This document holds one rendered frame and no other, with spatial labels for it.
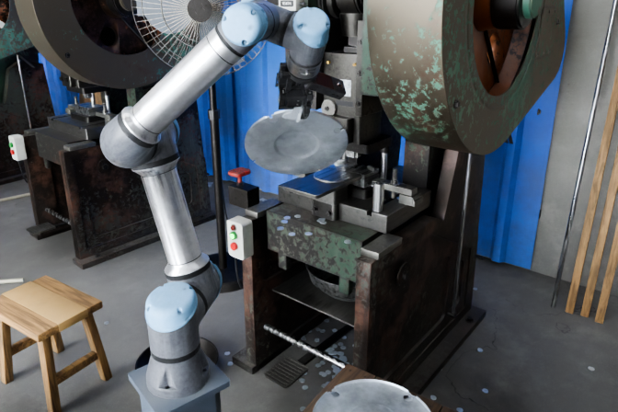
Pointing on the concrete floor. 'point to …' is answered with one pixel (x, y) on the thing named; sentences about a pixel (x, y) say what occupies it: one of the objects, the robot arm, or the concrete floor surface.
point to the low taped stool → (49, 330)
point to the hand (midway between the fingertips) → (300, 116)
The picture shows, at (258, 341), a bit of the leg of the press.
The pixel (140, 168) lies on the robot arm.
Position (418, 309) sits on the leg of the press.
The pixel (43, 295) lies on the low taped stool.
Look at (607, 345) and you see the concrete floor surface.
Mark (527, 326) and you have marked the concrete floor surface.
